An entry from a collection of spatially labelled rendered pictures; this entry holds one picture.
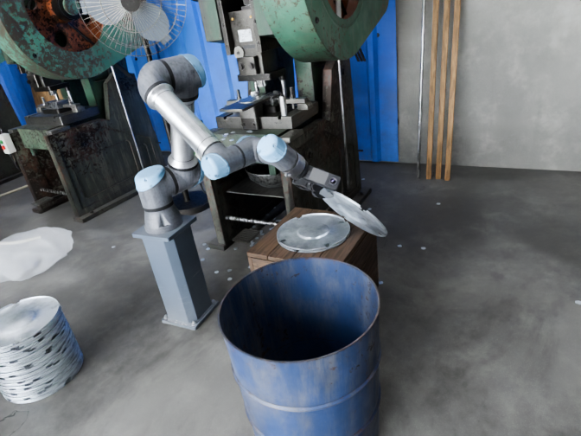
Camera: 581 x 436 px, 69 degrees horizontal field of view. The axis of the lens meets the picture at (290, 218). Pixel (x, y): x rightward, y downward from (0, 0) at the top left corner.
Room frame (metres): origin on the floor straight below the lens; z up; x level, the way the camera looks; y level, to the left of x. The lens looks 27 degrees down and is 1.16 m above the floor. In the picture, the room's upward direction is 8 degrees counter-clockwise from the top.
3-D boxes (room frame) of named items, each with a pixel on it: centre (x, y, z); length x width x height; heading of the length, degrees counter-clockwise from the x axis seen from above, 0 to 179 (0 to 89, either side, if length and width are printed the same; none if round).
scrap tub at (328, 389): (0.88, 0.01, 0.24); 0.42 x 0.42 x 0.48
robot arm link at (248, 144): (1.25, 0.09, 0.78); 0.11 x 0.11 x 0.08; 43
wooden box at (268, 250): (1.46, -0.08, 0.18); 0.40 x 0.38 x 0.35; 148
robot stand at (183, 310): (1.53, 0.50, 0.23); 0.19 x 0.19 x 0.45; 62
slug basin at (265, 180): (2.19, 0.04, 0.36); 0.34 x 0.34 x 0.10
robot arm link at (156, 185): (1.53, 0.50, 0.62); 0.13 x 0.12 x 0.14; 133
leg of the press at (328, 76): (2.17, -0.26, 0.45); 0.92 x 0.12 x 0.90; 148
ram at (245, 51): (2.16, 0.06, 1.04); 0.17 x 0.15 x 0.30; 148
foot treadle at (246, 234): (2.08, 0.11, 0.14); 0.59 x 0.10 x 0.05; 148
